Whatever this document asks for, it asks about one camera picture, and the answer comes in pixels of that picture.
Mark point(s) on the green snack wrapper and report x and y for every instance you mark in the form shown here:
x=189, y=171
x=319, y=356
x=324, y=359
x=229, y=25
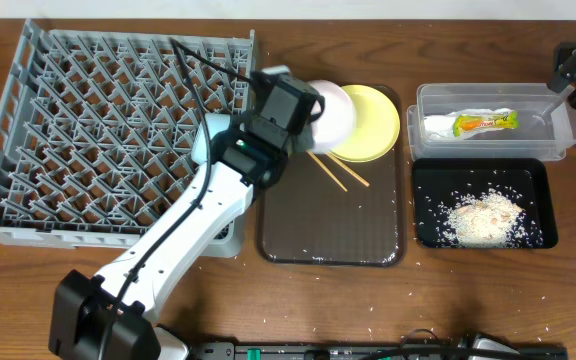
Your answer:
x=464, y=124

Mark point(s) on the white plate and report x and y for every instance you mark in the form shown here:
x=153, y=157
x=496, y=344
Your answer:
x=338, y=118

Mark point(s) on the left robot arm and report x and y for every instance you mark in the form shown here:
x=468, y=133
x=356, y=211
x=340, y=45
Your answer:
x=114, y=314

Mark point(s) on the pile of rice waste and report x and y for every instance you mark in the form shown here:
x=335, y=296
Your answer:
x=498, y=217

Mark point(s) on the black waste tray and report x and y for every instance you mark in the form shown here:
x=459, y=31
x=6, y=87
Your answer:
x=439, y=177

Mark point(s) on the clear plastic bin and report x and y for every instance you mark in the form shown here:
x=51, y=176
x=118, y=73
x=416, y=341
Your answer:
x=546, y=123

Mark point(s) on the yellow plate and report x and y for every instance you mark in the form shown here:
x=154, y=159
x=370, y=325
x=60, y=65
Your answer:
x=377, y=125

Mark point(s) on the right wooden chopstick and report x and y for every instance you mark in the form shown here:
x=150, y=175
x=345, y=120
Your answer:
x=347, y=169

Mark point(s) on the wooden chopstick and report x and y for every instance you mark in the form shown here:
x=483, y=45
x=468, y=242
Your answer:
x=327, y=171
x=347, y=169

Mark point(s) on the left wooden chopstick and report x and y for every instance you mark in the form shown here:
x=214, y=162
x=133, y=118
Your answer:
x=327, y=171

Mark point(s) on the dark brown serving tray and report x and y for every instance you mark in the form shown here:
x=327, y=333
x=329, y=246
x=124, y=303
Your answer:
x=306, y=218

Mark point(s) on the grey plastic dish rack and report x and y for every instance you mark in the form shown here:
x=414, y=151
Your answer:
x=97, y=128

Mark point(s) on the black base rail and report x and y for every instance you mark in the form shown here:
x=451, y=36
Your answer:
x=412, y=346

